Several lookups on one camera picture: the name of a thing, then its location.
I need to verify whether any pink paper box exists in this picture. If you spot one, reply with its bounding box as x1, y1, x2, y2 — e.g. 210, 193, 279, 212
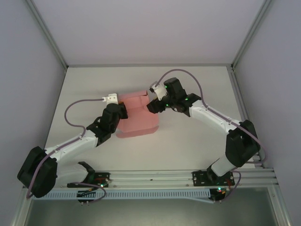
116, 90, 159, 139

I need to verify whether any black electronics board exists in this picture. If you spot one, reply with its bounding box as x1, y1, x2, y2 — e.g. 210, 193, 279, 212
77, 190, 95, 205
210, 187, 228, 203

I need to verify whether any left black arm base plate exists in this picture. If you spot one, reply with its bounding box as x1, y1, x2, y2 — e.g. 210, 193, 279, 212
67, 171, 111, 188

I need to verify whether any aluminium side rail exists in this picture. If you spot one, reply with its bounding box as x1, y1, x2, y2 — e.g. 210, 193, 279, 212
227, 65, 265, 169

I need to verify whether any aluminium rail beam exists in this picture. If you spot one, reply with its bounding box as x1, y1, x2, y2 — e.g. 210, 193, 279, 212
22, 166, 279, 189

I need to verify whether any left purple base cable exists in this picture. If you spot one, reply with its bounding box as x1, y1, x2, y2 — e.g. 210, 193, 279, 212
68, 182, 107, 203

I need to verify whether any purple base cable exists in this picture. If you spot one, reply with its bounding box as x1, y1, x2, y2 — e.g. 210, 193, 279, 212
68, 182, 107, 203
221, 170, 242, 203

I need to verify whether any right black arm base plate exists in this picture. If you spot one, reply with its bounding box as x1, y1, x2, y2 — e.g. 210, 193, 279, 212
192, 170, 235, 188

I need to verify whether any white slotted cable duct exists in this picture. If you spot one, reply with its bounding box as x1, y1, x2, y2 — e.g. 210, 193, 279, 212
44, 189, 212, 200

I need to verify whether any aluminium frame post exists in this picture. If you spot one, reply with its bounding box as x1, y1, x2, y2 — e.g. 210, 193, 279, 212
24, 0, 69, 71
231, 0, 275, 71

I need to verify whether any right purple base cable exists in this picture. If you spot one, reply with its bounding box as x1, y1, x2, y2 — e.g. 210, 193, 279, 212
221, 170, 242, 203

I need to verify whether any aluminium frame leg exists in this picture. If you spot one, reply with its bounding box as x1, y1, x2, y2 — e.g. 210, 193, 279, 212
268, 186, 294, 226
9, 188, 35, 226

